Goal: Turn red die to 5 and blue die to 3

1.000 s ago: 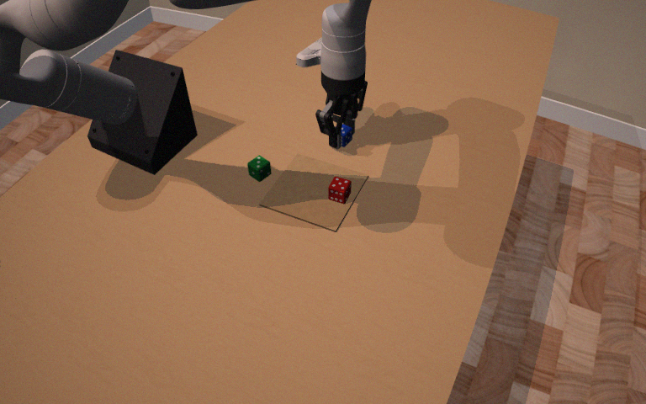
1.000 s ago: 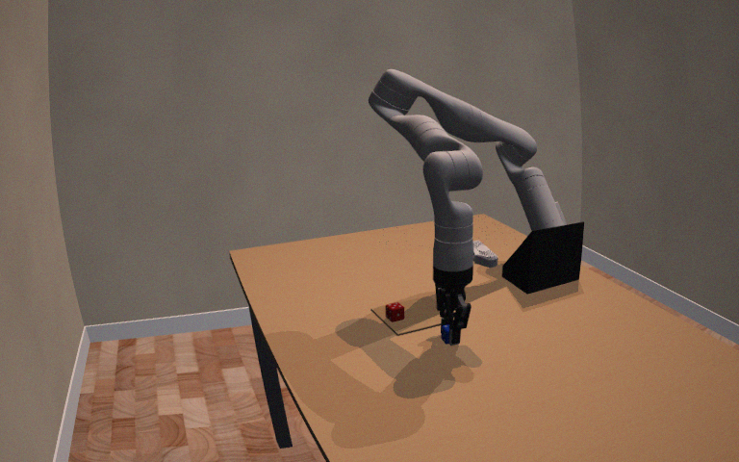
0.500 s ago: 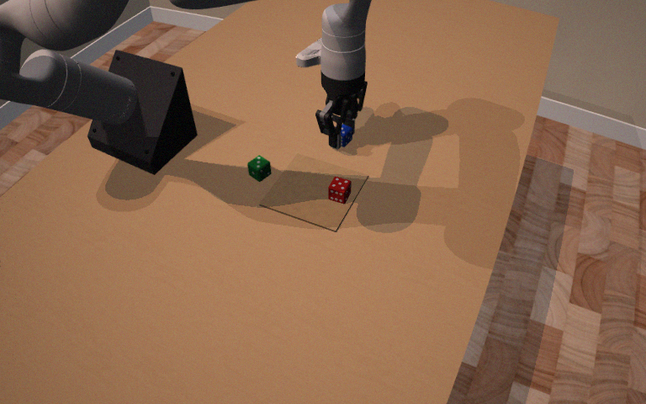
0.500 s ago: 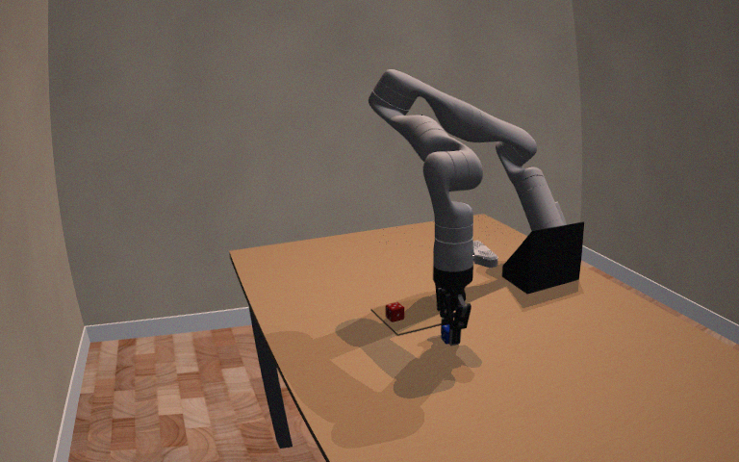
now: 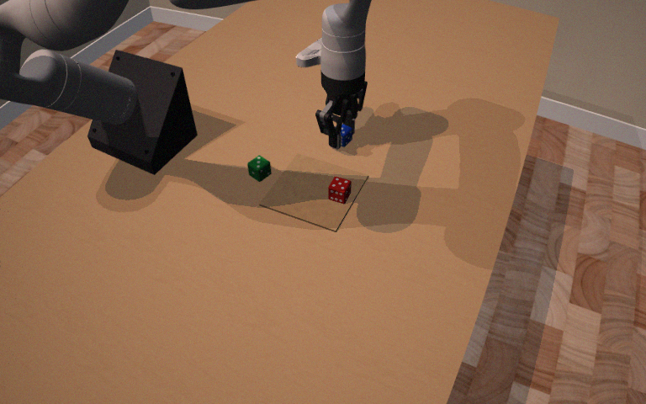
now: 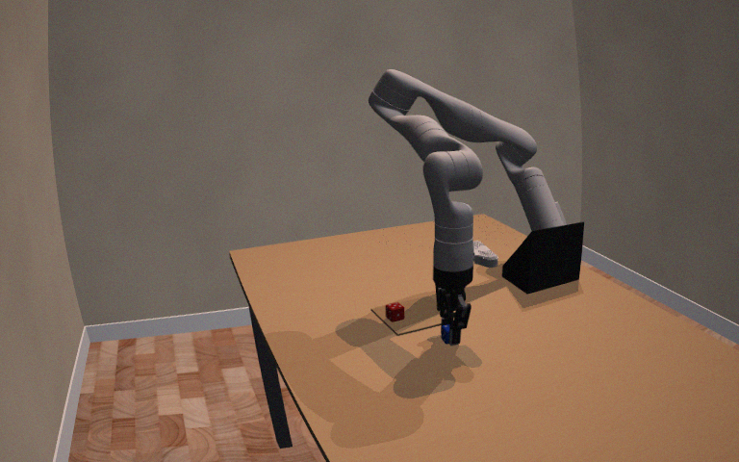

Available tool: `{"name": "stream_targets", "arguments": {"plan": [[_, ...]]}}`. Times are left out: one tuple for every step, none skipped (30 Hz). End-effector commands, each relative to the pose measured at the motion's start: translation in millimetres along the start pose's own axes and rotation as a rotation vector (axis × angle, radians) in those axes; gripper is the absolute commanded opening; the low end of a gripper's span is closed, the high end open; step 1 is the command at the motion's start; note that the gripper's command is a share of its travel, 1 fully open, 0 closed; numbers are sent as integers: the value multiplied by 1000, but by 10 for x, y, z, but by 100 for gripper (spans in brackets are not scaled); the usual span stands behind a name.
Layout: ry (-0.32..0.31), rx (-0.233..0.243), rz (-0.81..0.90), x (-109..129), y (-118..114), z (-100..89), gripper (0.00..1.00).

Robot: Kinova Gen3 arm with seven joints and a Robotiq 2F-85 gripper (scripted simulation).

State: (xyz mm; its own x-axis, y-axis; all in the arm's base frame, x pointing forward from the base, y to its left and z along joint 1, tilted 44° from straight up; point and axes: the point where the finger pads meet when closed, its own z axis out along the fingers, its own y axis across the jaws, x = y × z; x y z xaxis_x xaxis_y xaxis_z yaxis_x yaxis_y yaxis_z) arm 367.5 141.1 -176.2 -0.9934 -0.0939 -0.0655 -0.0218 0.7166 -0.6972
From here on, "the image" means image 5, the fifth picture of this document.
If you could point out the green die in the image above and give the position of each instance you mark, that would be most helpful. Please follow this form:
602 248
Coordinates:
259 168

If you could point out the red die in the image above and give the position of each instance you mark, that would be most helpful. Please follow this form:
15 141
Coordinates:
339 190

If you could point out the tan square mat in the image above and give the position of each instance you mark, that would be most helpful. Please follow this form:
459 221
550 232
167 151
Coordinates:
302 192

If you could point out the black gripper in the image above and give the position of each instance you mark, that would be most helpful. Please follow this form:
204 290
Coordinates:
338 104

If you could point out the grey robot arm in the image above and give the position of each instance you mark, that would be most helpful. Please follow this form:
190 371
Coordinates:
58 82

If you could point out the blue die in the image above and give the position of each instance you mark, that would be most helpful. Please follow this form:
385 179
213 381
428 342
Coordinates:
346 135

